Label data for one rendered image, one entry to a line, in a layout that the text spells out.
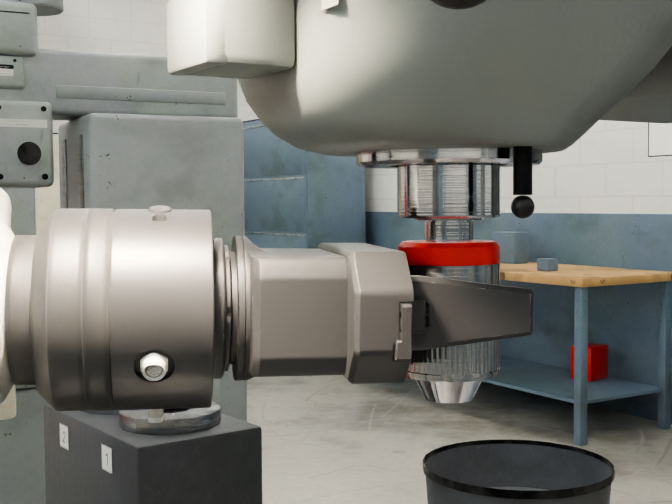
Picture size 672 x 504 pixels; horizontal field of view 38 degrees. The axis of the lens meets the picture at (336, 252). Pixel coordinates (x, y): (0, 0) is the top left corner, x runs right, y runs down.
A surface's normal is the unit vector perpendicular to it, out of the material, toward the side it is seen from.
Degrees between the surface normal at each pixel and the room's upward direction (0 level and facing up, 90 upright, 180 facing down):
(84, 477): 90
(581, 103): 128
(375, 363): 135
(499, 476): 86
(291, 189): 90
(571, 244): 90
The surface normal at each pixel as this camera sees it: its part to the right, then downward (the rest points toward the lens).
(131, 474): -0.80, 0.04
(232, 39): 0.52, 0.04
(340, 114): -0.35, 0.75
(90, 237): 0.11, -0.71
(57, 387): 0.12, 0.65
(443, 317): 0.17, 0.05
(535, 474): -0.44, -0.01
